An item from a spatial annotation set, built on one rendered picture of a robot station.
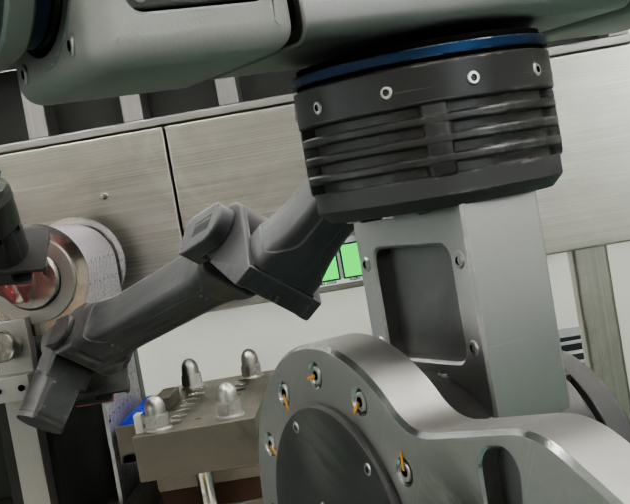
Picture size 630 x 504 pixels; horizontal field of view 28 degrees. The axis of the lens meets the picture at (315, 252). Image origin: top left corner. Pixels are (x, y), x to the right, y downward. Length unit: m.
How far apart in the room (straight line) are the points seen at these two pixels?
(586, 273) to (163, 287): 1.04
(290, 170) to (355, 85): 1.34
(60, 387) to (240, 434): 0.26
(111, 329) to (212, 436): 0.32
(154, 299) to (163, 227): 0.71
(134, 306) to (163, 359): 3.07
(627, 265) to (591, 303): 2.23
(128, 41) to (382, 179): 0.15
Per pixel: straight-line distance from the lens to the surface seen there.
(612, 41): 2.00
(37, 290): 1.66
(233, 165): 1.96
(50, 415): 1.49
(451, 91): 0.61
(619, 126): 1.99
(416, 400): 0.58
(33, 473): 1.68
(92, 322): 1.41
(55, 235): 1.67
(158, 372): 4.39
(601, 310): 2.16
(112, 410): 1.72
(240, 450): 1.63
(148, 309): 1.29
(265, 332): 4.33
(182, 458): 1.64
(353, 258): 1.95
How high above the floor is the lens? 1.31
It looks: 3 degrees down
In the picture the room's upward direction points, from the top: 10 degrees counter-clockwise
